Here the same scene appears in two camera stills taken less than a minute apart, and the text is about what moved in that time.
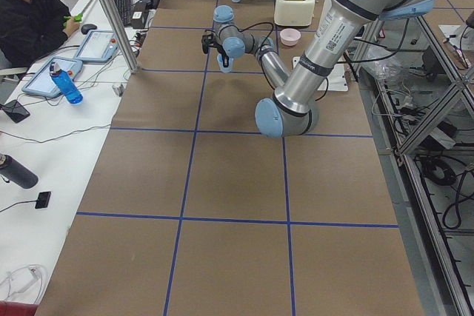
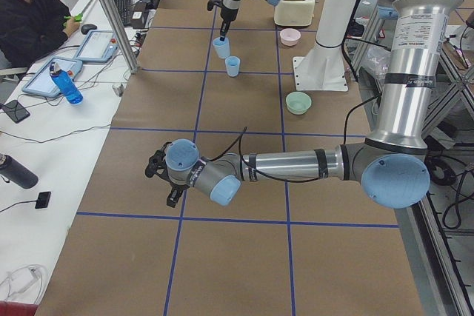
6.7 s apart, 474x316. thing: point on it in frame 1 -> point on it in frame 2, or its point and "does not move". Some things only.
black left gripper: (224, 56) -> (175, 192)
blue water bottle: (66, 83) does not move
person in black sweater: (31, 22) does not move
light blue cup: (221, 63) -> (232, 65)
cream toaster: (294, 12) does not move
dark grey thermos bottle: (17, 172) does not move
